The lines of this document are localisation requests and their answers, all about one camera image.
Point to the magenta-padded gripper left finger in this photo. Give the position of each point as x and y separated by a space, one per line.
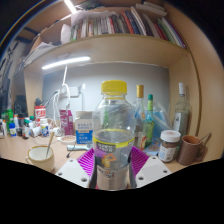
86 163

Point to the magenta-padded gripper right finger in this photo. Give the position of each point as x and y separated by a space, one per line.
140 161

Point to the clear yellow-capped drink bottle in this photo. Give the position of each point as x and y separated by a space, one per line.
113 140

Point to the light blue hairbrush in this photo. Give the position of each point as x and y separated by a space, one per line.
78 147

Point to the brown jar with white lid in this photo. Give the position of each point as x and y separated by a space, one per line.
168 146

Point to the white and blue carton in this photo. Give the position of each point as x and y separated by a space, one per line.
84 130

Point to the green glass bottle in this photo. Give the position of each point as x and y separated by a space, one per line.
149 123

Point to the spoon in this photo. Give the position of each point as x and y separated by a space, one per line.
50 143

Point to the pink box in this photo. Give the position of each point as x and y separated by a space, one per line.
66 122

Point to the blue plastic bag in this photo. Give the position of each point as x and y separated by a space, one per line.
162 120

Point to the cream ceramic cup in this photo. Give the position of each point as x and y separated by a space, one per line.
38 161

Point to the brown mug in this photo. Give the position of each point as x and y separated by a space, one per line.
188 151

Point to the yellow-capped glass bottle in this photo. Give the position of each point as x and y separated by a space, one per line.
140 110

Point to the tall clear glass bottle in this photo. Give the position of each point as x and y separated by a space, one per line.
182 115

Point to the red and white canister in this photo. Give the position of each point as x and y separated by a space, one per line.
40 113

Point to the small blue bottle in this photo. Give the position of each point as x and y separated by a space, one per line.
12 130

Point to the green plastic container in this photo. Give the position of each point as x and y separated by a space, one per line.
9 116

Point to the white desk lamp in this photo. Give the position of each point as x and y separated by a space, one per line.
66 62

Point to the wooden shelf unit with books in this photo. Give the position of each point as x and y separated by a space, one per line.
133 50

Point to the ceiling light tube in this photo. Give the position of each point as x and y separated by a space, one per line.
70 6

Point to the white wall power outlet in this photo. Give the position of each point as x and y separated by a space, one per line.
75 91

